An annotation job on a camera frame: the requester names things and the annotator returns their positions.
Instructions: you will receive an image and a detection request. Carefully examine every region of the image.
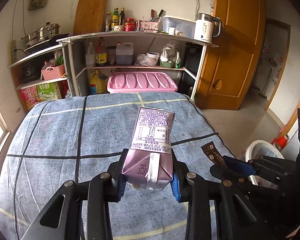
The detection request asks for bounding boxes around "white plastic bottle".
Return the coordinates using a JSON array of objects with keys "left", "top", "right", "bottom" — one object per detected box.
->
[{"left": 85, "top": 42, "right": 96, "bottom": 68}]

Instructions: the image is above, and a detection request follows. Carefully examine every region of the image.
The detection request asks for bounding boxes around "white trash bin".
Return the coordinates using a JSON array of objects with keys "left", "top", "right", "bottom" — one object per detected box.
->
[{"left": 244, "top": 139, "right": 286, "bottom": 184}]

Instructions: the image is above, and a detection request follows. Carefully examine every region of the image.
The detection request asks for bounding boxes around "small sauce bottle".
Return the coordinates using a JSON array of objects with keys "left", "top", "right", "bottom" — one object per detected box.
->
[{"left": 105, "top": 11, "right": 112, "bottom": 32}]

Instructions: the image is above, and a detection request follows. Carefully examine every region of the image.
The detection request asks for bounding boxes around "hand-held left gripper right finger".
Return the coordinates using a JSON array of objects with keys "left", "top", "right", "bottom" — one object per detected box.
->
[{"left": 170, "top": 149, "right": 272, "bottom": 240}]

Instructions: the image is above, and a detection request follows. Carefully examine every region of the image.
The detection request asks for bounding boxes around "soy sauce bottle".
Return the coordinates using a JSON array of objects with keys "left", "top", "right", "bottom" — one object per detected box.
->
[{"left": 95, "top": 37, "right": 108, "bottom": 67}]

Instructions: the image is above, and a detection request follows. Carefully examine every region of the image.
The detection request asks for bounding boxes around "white printed bag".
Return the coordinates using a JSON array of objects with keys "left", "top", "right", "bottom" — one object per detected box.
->
[{"left": 161, "top": 44, "right": 179, "bottom": 62}]

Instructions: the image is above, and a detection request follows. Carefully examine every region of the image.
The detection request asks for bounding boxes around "green bowl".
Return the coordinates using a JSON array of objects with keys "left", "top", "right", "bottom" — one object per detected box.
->
[{"left": 159, "top": 59, "right": 177, "bottom": 69}]

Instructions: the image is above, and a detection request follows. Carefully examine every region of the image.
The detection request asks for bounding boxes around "white jerry can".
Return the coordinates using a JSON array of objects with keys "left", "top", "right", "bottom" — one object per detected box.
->
[{"left": 115, "top": 42, "right": 135, "bottom": 65}]

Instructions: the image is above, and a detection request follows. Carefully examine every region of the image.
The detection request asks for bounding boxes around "white electric kettle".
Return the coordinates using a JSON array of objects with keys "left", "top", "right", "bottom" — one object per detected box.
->
[{"left": 193, "top": 13, "right": 222, "bottom": 43}]

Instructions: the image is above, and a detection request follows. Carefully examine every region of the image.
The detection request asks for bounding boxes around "black cabinet appliance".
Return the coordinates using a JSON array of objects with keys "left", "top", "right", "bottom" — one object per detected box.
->
[{"left": 183, "top": 43, "right": 203, "bottom": 98}]

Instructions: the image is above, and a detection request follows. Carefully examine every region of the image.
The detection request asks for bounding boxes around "bag of green vegetables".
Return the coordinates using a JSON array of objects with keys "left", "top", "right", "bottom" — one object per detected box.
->
[{"left": 43, "top": 54, "right": 64, "bottom": 68}]

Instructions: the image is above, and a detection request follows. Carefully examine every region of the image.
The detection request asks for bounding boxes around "tall white kitchen shelf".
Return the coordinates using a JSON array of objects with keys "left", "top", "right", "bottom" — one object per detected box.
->
[{"left": 56, "top": 31, "right": 219, "bottom": 102}]

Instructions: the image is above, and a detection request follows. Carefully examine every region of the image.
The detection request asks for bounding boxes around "pink utensil basket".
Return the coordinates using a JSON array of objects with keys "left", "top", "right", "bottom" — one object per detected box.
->
[{"left": 141, "top": 21, "right": 160, "bottom": 33}]

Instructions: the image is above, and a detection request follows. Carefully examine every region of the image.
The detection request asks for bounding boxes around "black round appliance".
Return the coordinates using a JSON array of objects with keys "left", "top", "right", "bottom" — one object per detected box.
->
[{"left": 21, "top": 61, "right": 40, "bottom": 83}]

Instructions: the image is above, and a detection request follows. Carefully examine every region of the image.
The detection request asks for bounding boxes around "steel steamer pot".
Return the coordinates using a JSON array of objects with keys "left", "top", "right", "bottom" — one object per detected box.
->
[{"left": 21, "top": 22, "right": 61, "bottom": 47}]

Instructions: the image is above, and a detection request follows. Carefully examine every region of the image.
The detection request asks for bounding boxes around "crumpled clear plastic bag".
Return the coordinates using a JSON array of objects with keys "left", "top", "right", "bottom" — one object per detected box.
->
[{"left": 135, "top": 53, "right": 157, "bottom": 67}]

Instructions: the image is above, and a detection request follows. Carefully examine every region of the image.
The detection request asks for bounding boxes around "white power strip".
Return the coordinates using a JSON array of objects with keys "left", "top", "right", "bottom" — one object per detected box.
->
[{"left": 10, "top": 40, "right": 18, "bottom": 64}]

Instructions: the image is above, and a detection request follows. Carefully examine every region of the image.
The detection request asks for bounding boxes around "clear plastic bin liner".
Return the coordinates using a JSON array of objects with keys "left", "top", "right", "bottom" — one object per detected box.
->
[{"left": 256, "top": 145, "right": 284, "bottom": 160}]

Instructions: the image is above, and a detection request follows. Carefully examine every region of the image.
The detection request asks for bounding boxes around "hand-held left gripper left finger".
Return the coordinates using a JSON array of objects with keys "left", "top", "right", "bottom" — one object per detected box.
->
[{"left": 20, "top": 149, "right": 128, "bottom": 240}]

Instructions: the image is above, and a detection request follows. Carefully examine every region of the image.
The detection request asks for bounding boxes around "white plastic tub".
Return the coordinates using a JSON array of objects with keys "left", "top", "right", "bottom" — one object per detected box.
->
[{"left": 146, "top": 52, "right": 161, "bottom": 66}]

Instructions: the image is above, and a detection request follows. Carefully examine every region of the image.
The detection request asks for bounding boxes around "wooden door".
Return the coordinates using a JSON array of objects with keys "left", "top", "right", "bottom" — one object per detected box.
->
[{"left": 195, "top": 0, "right": 267, "bottom": 111}]

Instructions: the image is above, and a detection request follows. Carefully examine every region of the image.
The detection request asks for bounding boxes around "green printed carton box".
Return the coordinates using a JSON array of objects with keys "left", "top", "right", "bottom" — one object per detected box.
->
[{"left": 36, "top": 81, "right": 63, "bottom": 102}]

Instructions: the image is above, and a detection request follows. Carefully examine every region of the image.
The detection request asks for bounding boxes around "low white kitchen shelf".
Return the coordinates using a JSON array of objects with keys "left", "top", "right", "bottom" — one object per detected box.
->
[{"left": 8, "top": 45, "right": 73, "bottom": 112}]

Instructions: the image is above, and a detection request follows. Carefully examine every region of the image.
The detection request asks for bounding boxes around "green packet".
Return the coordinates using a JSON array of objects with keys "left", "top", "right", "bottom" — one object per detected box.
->
[{"left": 174, "top": 51, "right": 183, "bottom": 69}]

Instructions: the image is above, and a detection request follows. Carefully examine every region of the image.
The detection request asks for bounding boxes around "yellow cooking oil bottle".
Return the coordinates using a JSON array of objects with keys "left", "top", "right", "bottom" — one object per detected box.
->
[{"left": 90, "top": 69, "right": 109, "bottom": 95}]

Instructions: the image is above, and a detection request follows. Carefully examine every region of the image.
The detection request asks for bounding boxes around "black induction cooker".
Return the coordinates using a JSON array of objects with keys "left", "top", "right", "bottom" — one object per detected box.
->
[{"left": 23, "top": 33, "right": 70, "bottom": 54}]

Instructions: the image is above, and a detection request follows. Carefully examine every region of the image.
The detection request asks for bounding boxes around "wooden cutting board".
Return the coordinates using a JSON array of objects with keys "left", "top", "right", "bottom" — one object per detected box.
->
[{"left": 73, "top": 0, "right": 108, "bottom": 36}]

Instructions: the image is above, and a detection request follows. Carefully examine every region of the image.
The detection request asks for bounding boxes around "red plastic bottle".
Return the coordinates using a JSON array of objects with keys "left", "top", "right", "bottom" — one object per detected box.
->
[{"left": 271, "top": 134, "right": 290, "bottom": 152}]

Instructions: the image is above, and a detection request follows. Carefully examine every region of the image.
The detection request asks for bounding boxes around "purple milk carton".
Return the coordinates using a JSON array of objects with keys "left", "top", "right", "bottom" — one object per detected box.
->
[{"left": 121, "top": 107, "right": 176, "bottom": 191}]

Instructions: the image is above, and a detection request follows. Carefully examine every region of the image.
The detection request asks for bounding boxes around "clear plastic storage box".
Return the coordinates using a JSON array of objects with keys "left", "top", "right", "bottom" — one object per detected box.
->
[{"left": 162, "top": 15, "right": 198, "bottom": 39}]

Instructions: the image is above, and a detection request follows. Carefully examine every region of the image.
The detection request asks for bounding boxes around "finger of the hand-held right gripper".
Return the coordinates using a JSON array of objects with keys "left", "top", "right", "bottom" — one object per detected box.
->
[
  {"left": 210, "top": 164, "right": 243, "bottom": 184},
  {"left": 224, "top": 156, "right": 256, "bottom": 176}
]

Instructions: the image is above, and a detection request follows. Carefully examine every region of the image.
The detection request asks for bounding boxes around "red lidded jar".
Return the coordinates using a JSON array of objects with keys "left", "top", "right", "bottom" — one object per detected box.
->
[{"left": 124, "top": 18, "right": 136, "bottom": 32}]

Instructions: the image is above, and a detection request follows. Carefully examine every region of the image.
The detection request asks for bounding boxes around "dark lidded jar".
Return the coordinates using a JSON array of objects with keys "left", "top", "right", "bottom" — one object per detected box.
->
[{"left": 107, "top": 45, "right": 117, "bottom": 66}]

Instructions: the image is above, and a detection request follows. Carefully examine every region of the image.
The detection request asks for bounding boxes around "pink woven basket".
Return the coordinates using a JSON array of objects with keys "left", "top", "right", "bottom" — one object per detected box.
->
[{"left": 41, "top": 63, "right": 66, "bottom": 81}]

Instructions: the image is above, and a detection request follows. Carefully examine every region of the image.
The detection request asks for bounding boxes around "green glass bottle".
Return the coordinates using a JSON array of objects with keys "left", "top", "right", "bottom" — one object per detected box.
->
[{"left": 111, "top": 7, "right": 120, "bottom": 30}]

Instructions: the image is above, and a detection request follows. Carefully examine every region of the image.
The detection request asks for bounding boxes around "thin hanging cable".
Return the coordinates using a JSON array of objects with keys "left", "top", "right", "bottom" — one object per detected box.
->
[{"left": 11, "top": 0, "right": 27, "bottom": 43}]

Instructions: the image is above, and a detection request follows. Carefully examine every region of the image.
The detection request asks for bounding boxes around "brown coffee sachet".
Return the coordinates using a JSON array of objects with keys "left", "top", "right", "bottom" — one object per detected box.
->
[{"left": 200, "top": 141, "right": 228, "bottom": 168}]

